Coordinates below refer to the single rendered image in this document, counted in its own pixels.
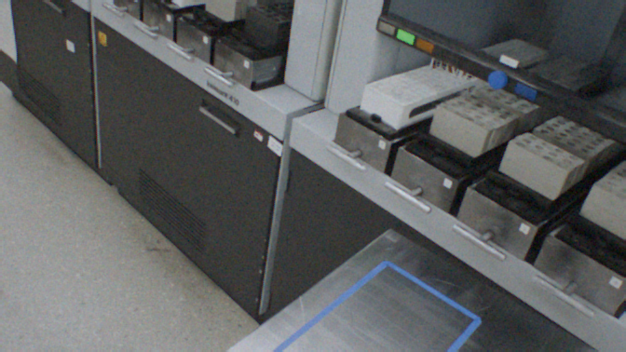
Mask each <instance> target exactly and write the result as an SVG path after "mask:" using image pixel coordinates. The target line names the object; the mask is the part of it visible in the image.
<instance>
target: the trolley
mask: <svg viewBox="0 0 626 352"><path fill-rule="evenodd" d="M225 352H598V351H596V350H595V349H593V348H591V347H590V346H588V345H586V344H584V343H582V342H581V341H580V340H578V338H576V337H575V336H573V335H571V334H570V333H568V332H566V331H563V330H561V329H559V328H558V327H556V326H554V325H553V324H551V323H549V322H548V321H547V320H545V319H544V318H541V317H539V316H538V315H536V314H534V313H533V312H531V311H529V310H528V309H526V308H524V307H523V306H521V305H517V304H516V303H514V302H513V301H512V300H510V298H508V297H507V296H505V295H503V294H502V293H500V292H498V291H496V290H494V289H492V288H491V287H489V286H487V285H486V284H484V283H482V282H481V281H480V280H478V279H477V278H474V277H472V276H471V275H469V274H467V273H466V272H464V271H462V270H461V269H458V268H456V267H455V266H453V265H451V264H449V263H447V262H446V261H445V260H443V259H441V258H440V257H438V256H436V255H435V254H433V253H431V252H429V251H428V250H425V249H424V248H422V247H420V246H419V245H417V244H415V243H414V242H413V241H411V240H409V239H408V238H406V237H404V236H402V235H400V234H399V233H397V232H395V231H394V229H392V228H390V229H388V231H387V232H386V233H385V234H384V235H383V236H381V237H380V238H378V239H377V240H376V241H374V242H373V243H372V244H370V245H369V246H367V247H366V248H365V249H363V250H362V251H360V252H359V253H358V254H356V255H354V256H353V257H351V258H350V259H349V260H347V261H346V262H345V263H343V264H341V265H340V266H339V267H337V268H336V269H335V270H334V271H333V272H332V273H330V274H329V275H328V276H326V277H325V278H323V279H322V280H321V281H319V282H318V283H316V284H315V285H314V286H312V287H311V288H310V289H308V290H307V291H305V292H304V293H303V294H301V295H300V296H299V297H297V298H296V299H295V300H293V301H292V302H291V303H289V304H288V305H286V306H285V307H283V308H282V309H281V310H280V311H279V312H278V313H276V314H275V315H274V316H272V317H271V318H269V319H268V320H267V321H265V322H264V323H262V324H261V326H260V327H258V328H257V329H256V330H254V331H253V332H251V333H250V334H249V335H247V336H245V337H244V338H242V339H241V340H240V341H238V342H237V343H235V344H234V345H232V346H231V347H230V348H228V349H227V350H226V351H225Z"/></svg>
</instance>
